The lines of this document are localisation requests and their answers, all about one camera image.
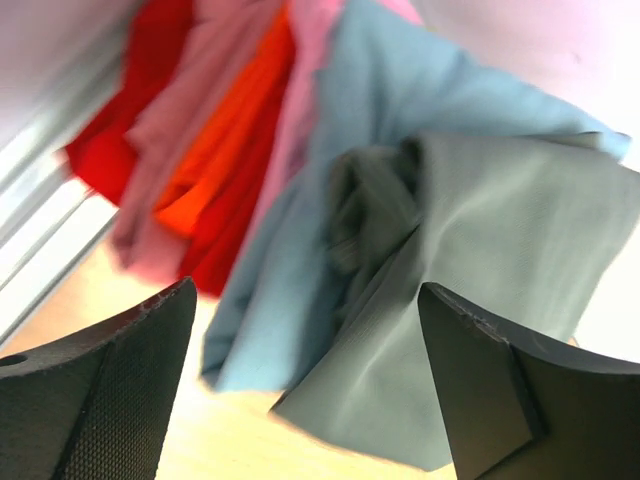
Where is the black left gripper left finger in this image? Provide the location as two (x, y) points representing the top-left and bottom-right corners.
(1, 278), (197, 480)

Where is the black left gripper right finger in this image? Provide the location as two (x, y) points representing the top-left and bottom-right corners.
(418, 283), (639, 479)

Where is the dark grey t shirt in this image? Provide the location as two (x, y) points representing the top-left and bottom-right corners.
(275, 132), (639, 471)

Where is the folded orange t shirt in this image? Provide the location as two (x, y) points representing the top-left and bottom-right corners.
(153, 5), (295, 238)

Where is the folded teal t shirt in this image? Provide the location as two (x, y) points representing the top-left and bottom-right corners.
(201, 1), (630, 392)

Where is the folded red t shirt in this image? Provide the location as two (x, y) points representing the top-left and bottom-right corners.
(65, 1), (295, 296)

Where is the folded pink t shirt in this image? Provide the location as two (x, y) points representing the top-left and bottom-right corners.
(110, 0), (426, 289)

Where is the left aluminium frame post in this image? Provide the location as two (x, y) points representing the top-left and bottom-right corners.
(1, 23), (128, 342)

